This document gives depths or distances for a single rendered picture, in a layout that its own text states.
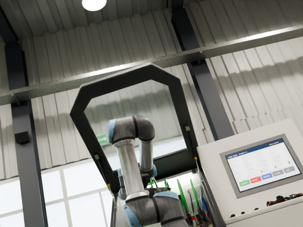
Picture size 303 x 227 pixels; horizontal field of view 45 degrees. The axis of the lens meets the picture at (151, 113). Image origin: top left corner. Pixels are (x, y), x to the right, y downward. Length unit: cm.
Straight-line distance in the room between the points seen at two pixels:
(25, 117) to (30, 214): 175
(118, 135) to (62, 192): 497
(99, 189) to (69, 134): 123
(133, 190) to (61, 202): 503
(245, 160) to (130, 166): 103
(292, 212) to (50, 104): 589
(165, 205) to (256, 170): 96
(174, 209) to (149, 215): 12
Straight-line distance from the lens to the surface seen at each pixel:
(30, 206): 640
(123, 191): 213
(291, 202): 222
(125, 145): 178
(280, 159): 257
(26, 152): 670
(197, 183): 276
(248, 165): 254
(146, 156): 200
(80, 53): 796
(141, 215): 171
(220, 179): 251
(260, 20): 867
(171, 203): 174
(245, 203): 243
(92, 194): 664
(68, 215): 660
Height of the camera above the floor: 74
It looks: 25 degrees up
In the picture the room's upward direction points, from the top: 16 degrees counter-clockwise
